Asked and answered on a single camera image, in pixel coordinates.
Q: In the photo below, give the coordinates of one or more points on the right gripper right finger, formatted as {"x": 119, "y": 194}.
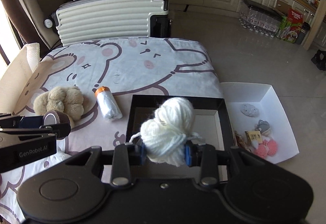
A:
{"x": 205, "y": 157}

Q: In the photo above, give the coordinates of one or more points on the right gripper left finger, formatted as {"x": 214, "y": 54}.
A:
{"x": 125, "y": 156}

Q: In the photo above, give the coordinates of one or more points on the white yarn ball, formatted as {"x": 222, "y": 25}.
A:
{"x": 166, "y": 134}

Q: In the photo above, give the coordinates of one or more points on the plastic roll with orange cap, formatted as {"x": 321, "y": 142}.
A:
{"x": 107, "y": 104}

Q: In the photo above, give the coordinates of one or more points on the beige plush toy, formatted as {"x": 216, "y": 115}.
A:
{"x": 68, "y": 100}

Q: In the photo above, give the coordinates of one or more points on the black cardboard box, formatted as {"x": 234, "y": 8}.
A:
{"x": 211, "y": 122}

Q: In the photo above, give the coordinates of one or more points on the small yellow card box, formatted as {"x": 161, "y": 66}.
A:
{"x": 253, "y": 137}

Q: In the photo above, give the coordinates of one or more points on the grey knitted pouch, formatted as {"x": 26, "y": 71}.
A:
{"x": 249, "y": 110}

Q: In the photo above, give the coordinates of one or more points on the pink knitted strawberries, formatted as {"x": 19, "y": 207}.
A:
{"x": 266, "y": 148}

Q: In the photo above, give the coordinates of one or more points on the white cardboard tray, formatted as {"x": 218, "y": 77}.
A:
{"x": 263, "y": 97}

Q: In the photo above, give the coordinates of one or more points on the cartoon bear bed sheet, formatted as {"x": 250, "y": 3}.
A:
{"x": 127, "y": 66}

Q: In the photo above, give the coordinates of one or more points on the brown curtain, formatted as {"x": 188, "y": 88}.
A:
{"x": 19, "y": 20}

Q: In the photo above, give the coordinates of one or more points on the white ribbed suitcase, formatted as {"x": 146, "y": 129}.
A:
{"x": 83, "y": 20}

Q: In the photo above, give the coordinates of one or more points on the pack of water bottles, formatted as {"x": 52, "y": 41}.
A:
{"x": 259, "y": 18}

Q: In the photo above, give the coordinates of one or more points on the black stool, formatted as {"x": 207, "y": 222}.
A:
{"x": 319, "y": 59}

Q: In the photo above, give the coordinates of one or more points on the red green snack box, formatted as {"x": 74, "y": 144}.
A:
{"x": 290, "y": 26}

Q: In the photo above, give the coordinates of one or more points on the grey shark plush keychain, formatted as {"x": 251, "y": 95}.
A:
{"x": 263, "y": 127}

